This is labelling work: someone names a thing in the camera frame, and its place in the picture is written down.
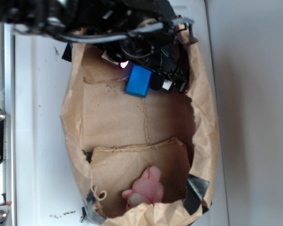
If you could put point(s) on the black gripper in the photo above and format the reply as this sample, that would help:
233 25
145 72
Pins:
142 32

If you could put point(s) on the blue rectangular block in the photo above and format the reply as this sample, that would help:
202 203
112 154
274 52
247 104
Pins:
139 82

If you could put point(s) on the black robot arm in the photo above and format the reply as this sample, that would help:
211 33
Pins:
70 21

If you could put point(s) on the brown paper bag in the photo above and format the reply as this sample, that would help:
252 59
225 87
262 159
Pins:
112 137

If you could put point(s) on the pink plush bunny toy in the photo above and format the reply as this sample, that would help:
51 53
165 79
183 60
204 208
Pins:
147 189

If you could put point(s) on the white plastic tray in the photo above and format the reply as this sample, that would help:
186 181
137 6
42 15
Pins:
46 192

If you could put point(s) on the aluminium frame rail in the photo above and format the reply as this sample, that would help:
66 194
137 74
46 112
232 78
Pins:
7 104

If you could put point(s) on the silver corner bracket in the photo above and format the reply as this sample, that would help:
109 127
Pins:
5 215

